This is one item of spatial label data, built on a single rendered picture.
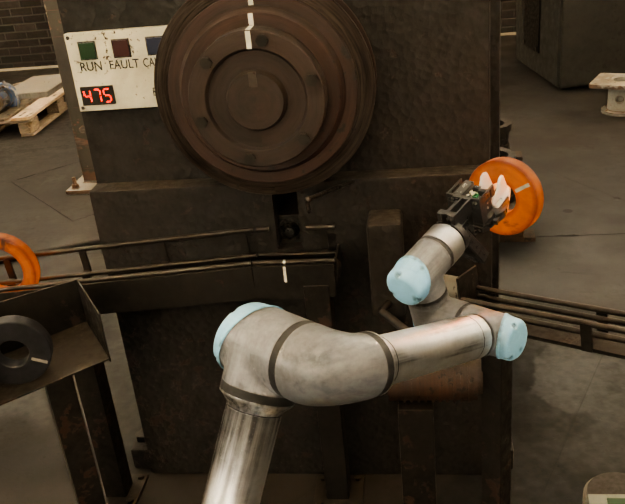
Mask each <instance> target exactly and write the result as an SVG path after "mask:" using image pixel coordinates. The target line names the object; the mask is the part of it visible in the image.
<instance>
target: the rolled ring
mask: <svg viewBox="0 0 625 504"><path fill-rule="evenodd" d="M0 250H3V251H5V252H7V253H9V254H11V255H12V256H13V257H14V258H15V259H16V260H17V261H18V262H19V264H20V265H21V268H22V271H23V280H22V283H21V284H20V285H29V284H38V282H39V279H40V265H39V262H38V259H37V257H36V255H35V254H34V252H33V251H32V250H31V248H30V247H29V246H28V245H27V244H26V243H24V242H23V241H22V240H20V239H18V238H17V237H15V236H12V235H9V234H6V233H0ZM20 285H17V286H20ZM1 287H8V286H3V285H0V288H1Z"/></svg>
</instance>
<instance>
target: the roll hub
mask: <svg viewBox="0 0 625 504"><path fill-rule="evenodd" d="M247 27H248V26H246V27H241V28H237V29H234V30H232V31H229V32H227V33H225V34H224V35H222V36H221V37H219V38H218V39H216V40H215V41H214V42H213V43H212V44H211V45H210V46H208V47H207V48H206V49H205V50H204V52H203V53H202V54H201V55H200V57H199V58H198V60H197V61H196V63H195V65H194V67H193V70H192V72H191V76H190V79H189V85H188V103H189V109H190V113H191V116H192V119H193V121H194V124H195V126H196V128H197V130H198V131H199V133H200V134H201V136H202V137H203V138H204V140H205V141H206V142H207V143H208V144H209V145H210V146H211V147H212V148H213V149H214V150H215V151H217V152H218V153H219V154H221V155H222V156H224V157H226V158H228V159H230V160H232V161H234V162H237V163H240V164H243V165H247V166H254V167H268V166H274V165H279V164H282V163H285V162H287V161H289V160H291V159H293V158H295V157H297V156H298V155H300V154H301V153H302V152H303V151H304V150H306V149H307V148H308V147H309V145H310V144H311V143H312V142H313V140H314V139H315V137H316V136H317V134H318V132H319V130H320V128H321V125H322V123H323V120H324V117H325V114H326V109H327V101H328V92H327V84H326V80H325V76H324V73H323V71H322V68H321V66H320V64H319V62H318V61H317V59H316V58H315V56H314V55H313V53H312V52H311V51H310V50H309V49H308V48H307V47H306V46H305V45H304V44H303V43H302V42H301V41H299V40H298V39H297V38H295V37H294V36H292V35H290V34H288V33H286V32H284V31H282V30H279V29H276V28H272V27H267V26H253V27H252V28H251V29H250V30H245V29H246V28H247ZM245 31H250V37H251V45H252V49H247V46H246V38H245ZM260 34H265V36H266V37H267V38H268V42H267V44H266V46H263V47H259V46H258V45H257V43H256V42H255V40H256V38H257V35H260ZM203 57H209V58H210V60H211V61H212V62H213V63H212V65H211V68H210V69H203V68H202V67H201V65H200V61H201V59H202V58H203ZM308 74H315V75H316V77H317V78H318V81H317V83H316V85H315V86H308V84H307V83H306V82H305V80H306V77H307V75H308ZM198 117H205V118H206V119H207V121H208V124H207V126H206V128H199V127H198V126H197V124H196V121H197V118H198ZM300 133H307V134H308V136H309V137H310V140H309V142H308V144H306V145H301V144H300V143H299V141H298V138H299V135H300ZM246 153H253V154H254V156H255V157H256V160H255V162H254V164H247V163H246V162H245V161H244V158H245V155H246Z"/></svg>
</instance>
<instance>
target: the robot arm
mask: <svg viewBox="0 0 625 504"><path fill-rule="evenodd" d="M457 185H458V189H457V190H456V191H455V192H453V193H452V190H453V189H454V188H455V187H456V186H457ZM510 193H511V188H510V187H509V186H508V185H506V182H505V179H504V176H503V175H500V176H499V178H498V181H497V183H495V184H492V181H491V179H490V177H489V175H488V173H487V172H484V173H482V175H481V176H480V183H479V186H477V185H474V181H469V180H465V181H464V182H462V179H461V178H460V179H459V180H458V181H457V182H456V183H455V185H454V186H453V187H452V188H451V189H450V190H449V191H448V192H447V193H446V196H447V201H448V206H449V208H448V209H447V210H443V209H440V210H439V211H438V212H437V217H438V222H437V223H436V224H435V225H433V226H432V227H431V228H430V229H429V230H428V231H427V232H426V233H425V234H424V235H423V236H422V237H421V238H420V239H419V240H418V241H417V242H416V244H415V245H414V246H413V247H412V248H411V249H410V250H409V251H408V252H407V253H406V254H405V255H404V256H403V257H401V258H400V259H399V260H398V261H397V263H396V264H395V266H394V268H393V269H392V270H391V271H390V272H389V274H388V276H387V286H388V288H389V290H390V291H391V292H393V296H394V297H395V298H396V299H397V300H399V301H400V302H402V303H404V304H407V305H408V306H409V310H410V313H411V316H412V322H413V326H414V327H411V328H407V329H403V330H398V331H394V332H389V333H385V334H380V335H378V334H377V333H374V332H371V331H362V332H357V333H349V332H344V331H339V330H336V329H332V328H329V327H327V326H324V325H321V324H318V323H315V322H313V321H310V320H308V319H305V318H303V317H300V316H298V315H295V314H292V313H290V312H287V311H285V310H284V309H282V308H280V307H278V306H275V305H267V304H264V303H260V302H252V303H247V304H244V305H242V306H240V307H238V308H237V309H236V310H235V311H234V312H233V313H230V314H229V315H228V316H227V317H226V318H225V319H224V321H223V322H222V323H221V325H220V327H219V328H218V331H217V333H216V336H215V339H214V346H213V350H214V356H215V357H216V358H217V359H216V361H217V362H218V364H219V365H220V367H221V368H223V369H224V370H223V374H222V378H221V382H220V387H219V388H220V390H221V392H222V393H223V395H224V397H225V398H226V405H225V409H224V413H223V417H222V421H221V425H220V430H219V434H218V438H217V442H216V446H215V450H214V454H213V458H212V463H211V467H210V471H209V475H208V479H207V483H206V487H205V491H204V495H203V500H202V504H260V501H261V497H262V493H263V489H264V485H265V481H266V477H267V473H268V469H269V465H270V461H271V457H272V452H273V448H274V444H275V440H276V436H277V432H278V428H279V424H280V420H281V416H282V414H283V413H284V412H286V411H287V410H289V409H291V408H292V407H294V405H295V403H297V404H301V405H306V406H336V405H344V404H351V403H356V402H361V401H365V400H369V399H372V398H375V397H378V396H381V395H383V394H385V393H386V392H387V391H388V390H389V389H390V388H391V386H392V385H393V384H396V383H399V382H403V381H406V380H409V379H413V378H416V377H419V376H423V375H426V374H429V373H433V372H436V371H439V370H443V369H446V368H449V367H453V366H456V365H459V364H463V363H466V362H469V361H473V360H476V359H479V358H482V357H486V356H489V355H490V356H495V357H496V358H497V359H504V360H507V361H512V360H515V359H516V358H518V357H519V355H520V354H521V353H522V351H523V349H524V347H525V345H526V341H527V327H526V324H525V323H524V321H523V320H521V319H519V318H516V317H514V316H511V315H509V314H508V313H501V312H498V311H495V310H492V309H488V308H485V307H482V306H479V305H475V304H472V303H469V302H465V301H462V300H459V299H456V298H452V297H450V296H449V294H448V290H447V287H446V284H445V281H444V275H445V273H446V272H447V271H448V270H449V269H450V268H451V267H452V266H453V265H454V264H455V262H456V261H457V260H458V259H459V258H460V257H461V256H462V255H463V256H464V257H465V258H466V259H467V260H468V261H471V262H474V263H478V262H479V263H483V264H485V261H486V259H487V257H488V255H489V252H488V251H487V250H486V248H485V247H484V246H483V245H482V244H481V243H480V242H479V241H478V240H477V239H476V238H475V237H474V236H473V235H477V233H483V232H486V231H490V228H492V227H493V226H494V225H498V223H499V222H500V221H501V220H503V219H504V218H505V216H506V215H507V213H508V209H509V201H510Z"/></svg>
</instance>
